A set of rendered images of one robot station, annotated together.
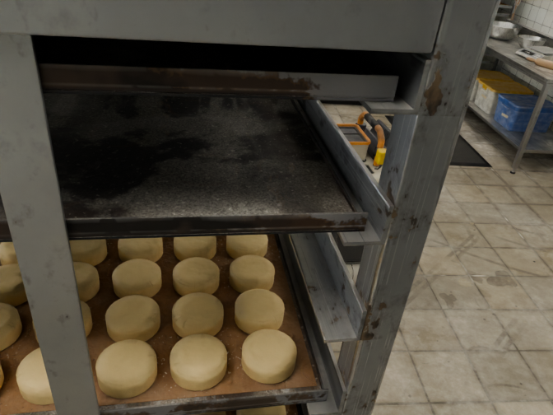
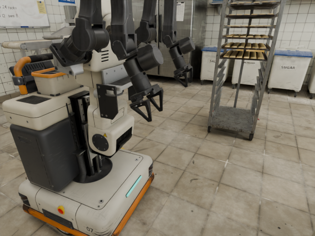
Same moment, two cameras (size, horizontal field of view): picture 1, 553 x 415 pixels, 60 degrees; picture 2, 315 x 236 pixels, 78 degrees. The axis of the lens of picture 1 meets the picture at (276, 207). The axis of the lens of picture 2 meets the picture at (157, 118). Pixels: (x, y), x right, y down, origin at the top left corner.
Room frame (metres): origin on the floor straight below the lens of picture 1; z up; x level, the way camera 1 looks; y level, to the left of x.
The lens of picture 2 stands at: (2.81, 0.76, 1.14)
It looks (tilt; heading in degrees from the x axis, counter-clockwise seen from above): 25 degrees down; 217
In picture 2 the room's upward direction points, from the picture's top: straight up
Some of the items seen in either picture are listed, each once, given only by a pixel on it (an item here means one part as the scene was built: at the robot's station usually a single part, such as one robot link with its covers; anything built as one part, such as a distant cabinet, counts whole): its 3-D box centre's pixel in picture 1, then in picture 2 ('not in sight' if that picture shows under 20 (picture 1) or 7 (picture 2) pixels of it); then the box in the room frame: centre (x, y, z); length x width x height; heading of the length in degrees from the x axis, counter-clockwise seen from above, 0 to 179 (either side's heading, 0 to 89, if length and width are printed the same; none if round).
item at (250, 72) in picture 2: not in sight; (248, 68); (-1.44, -0.13, 0.38); 0.64 x 0.54 x 0.77; 9
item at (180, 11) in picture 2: not in sight; (178, 11); (-0.70, -1.36, 1.39); 0.22 x 0.03 x 0.31; 98
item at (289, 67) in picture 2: not in sight; (286, 71); (-1.53, 0.52, 0.38); 0.64 x 0.54 x 0.77; 7
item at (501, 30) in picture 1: (500, 31); not in sight; (5.45, -2.20, 0.95); 0.39 x 0.39 x 0.14
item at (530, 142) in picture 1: (513, 90); not in sight; (4.91, -2.30, 0.49); 1.90 x 0.72 x 0.98; 8
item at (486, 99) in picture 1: (501, 97); not in sight; (5.06, -2.28, 0.36); 0.47 x 0.38 x 0.26; 98
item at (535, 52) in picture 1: (541, 54); not in sight; (4.63, -2.31, 0.92); 0.32 x 0.30 x 0.09; 105
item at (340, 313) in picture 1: (273, 142); not in sight; (0.56, 0.01, 1.59); 0.64 x 0.03 x 0.03; 13
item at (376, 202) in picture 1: (279, 73); not in sight; (0.56, 0.01, 1.68); 0.64 x 0.03 x 0.03; 13
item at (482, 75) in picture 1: (485, 85); not in sight; (5.45, -2.22, 0.36); 0.47 x 0.39 x 0.26; 96
